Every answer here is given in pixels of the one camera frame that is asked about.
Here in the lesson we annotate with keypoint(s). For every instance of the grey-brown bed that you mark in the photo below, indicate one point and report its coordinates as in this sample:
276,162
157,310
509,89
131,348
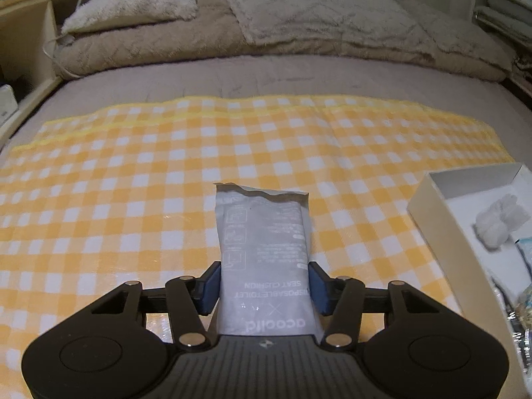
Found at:
270,79

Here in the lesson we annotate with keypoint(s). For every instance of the fluffy cream pillow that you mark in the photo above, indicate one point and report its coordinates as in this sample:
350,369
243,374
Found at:
133,4

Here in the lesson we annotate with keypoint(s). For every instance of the white tissue box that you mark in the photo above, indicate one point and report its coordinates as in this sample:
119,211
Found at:
7,104

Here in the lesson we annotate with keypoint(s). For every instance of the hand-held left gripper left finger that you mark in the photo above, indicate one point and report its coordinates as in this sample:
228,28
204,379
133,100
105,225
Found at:
208,289

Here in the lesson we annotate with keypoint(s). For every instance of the light grey printed packet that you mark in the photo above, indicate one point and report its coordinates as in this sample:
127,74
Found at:
262,249

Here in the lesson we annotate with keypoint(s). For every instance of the white soft ball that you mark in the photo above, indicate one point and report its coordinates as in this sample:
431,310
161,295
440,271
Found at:
498,222

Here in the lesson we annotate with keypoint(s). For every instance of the wooden bedside shelf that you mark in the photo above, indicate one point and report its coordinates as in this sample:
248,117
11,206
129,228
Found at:
25,12

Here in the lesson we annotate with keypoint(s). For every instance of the smooth beige pillow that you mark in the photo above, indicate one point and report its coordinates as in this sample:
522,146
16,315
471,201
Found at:
469,41

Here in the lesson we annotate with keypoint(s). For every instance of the folded grey bedding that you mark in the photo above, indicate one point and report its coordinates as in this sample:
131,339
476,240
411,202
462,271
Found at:
507,20

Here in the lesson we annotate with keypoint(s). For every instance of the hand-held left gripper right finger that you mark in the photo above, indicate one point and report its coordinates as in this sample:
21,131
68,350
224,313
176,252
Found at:
321,289

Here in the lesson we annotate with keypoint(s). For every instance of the quilted beige pillow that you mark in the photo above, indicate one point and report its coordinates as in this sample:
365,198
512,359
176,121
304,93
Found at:
311,8

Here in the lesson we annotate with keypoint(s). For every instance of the yellow checked cloth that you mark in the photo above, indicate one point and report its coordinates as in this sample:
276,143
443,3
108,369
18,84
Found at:
124,174

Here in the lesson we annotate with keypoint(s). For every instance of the white cardboard box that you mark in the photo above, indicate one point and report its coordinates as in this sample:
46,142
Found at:
449,224

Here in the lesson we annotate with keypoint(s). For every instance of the clear-wrapped pale packet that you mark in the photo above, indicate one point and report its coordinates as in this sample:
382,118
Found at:
519,336

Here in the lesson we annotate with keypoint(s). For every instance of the blue packet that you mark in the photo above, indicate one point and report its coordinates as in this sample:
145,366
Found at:
525,251

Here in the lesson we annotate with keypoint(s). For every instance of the beige folded comforter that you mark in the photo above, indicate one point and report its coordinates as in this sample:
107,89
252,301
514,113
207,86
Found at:
145,50

